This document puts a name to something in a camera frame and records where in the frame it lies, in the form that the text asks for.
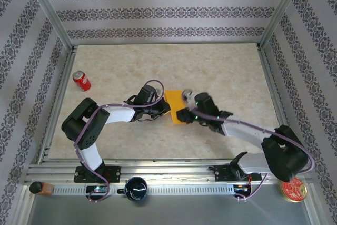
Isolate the brown bottle black cap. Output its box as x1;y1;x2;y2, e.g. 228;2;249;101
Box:
28;181;55;197

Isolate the red round tin gold rim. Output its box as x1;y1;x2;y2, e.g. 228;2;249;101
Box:
279;177;308;203

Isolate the aluminium frame post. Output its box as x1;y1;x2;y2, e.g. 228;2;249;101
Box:
22;0;75;52
259;0;308;51

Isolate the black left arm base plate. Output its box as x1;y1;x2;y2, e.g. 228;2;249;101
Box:
74;165;122;183

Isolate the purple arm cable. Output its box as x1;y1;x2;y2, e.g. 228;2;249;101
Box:
73;79;165;204
181;89;315;202

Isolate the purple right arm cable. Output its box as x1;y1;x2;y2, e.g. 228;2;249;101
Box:
181;89;315;202

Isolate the dark blue mug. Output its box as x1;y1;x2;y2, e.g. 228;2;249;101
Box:
117;176;148;202

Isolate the aluminium side rail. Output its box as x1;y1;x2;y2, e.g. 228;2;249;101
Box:
36;45;79;164
256;44;300;161

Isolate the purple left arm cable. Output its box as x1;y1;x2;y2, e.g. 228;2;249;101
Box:
73;79;165;204

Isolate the red soda can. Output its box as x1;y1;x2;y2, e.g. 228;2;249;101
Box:
72;70;92;93

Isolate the small circuit board green light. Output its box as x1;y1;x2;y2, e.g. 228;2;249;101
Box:
86;185;108;194

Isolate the grey slotted cable duct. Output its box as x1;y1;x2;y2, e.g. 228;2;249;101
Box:
52;184;236;197

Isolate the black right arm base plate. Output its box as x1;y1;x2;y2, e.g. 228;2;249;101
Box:
213;164;263;183

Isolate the long aluminium base rail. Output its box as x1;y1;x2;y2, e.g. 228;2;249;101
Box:
25;159;312;184

